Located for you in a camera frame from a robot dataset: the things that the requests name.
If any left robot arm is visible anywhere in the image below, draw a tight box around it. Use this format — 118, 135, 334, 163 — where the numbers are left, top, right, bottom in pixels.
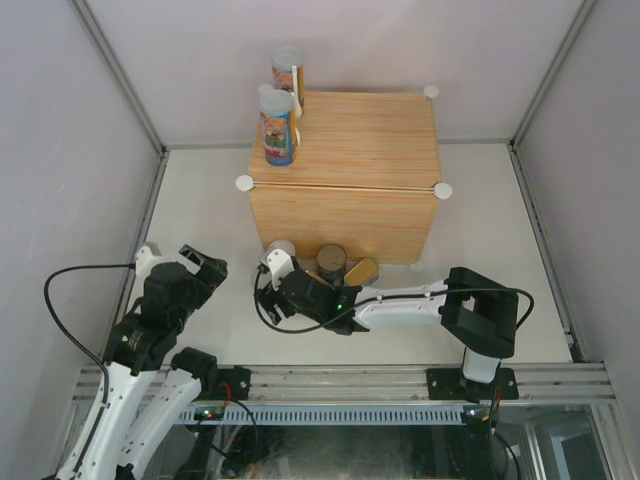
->
53, 244, 228, 479

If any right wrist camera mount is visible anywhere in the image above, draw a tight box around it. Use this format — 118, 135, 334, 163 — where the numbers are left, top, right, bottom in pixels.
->
260, 248, 296, 291

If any right rectangular gold tin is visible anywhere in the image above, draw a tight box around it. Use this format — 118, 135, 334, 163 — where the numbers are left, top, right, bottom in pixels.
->
344, 258, 379, 286

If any white lid can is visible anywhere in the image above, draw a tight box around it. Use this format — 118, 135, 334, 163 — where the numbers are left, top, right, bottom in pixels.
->
267, 239, 296, 257

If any slotted cable duct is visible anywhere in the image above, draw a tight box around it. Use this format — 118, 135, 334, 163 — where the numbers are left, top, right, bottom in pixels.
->
179, 404, 463, 426

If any white lid can colourful label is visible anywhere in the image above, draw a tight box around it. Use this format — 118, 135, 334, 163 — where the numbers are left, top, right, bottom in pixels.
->
260, 89, 300, 166

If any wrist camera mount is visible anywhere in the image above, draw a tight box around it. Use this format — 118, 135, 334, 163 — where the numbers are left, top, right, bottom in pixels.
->
260, 248, 296, 291
135, 242, 167, 278

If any right black base bracket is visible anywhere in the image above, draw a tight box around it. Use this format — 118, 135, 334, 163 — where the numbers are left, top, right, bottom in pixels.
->
426, 367, 520, 403

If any rectangular gold tin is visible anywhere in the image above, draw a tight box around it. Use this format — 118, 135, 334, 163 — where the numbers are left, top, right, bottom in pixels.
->
305, 270, 332, 287
344, 258, 379, 286

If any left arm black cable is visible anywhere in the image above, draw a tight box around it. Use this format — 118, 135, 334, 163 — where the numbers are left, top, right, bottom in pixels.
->
43, 262, 139, 480

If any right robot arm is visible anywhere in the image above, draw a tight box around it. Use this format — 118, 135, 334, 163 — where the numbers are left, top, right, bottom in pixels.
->
253, 267, 526, 399

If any left black base bracket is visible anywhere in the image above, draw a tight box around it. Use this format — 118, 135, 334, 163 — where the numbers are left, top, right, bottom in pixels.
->
212, 366, 251, 401

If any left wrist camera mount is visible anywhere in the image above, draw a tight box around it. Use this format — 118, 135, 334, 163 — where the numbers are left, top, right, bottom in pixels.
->
135, 242, 167, 278

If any wooden cube shelf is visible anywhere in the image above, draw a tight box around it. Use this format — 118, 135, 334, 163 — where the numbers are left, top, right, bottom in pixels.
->
236, 91, 452, 264

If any dark round tin can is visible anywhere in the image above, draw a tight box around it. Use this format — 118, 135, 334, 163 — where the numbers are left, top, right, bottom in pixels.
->
316, 244, 347, 286

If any black base bracket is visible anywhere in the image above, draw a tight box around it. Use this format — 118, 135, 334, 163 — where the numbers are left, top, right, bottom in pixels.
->
426, 367, 520, 403
212, 366, 251, 401

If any aluminium mounting rail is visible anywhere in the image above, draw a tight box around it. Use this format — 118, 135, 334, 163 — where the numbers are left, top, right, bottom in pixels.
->
74, 362, 615, 402

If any left rectangular gold tin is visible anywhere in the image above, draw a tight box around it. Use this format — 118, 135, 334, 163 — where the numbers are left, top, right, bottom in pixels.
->
305, 270, 332, 287

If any tall can with spoon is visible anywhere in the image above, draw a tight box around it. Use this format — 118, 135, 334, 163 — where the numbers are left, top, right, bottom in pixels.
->
271, 47, 305, 118

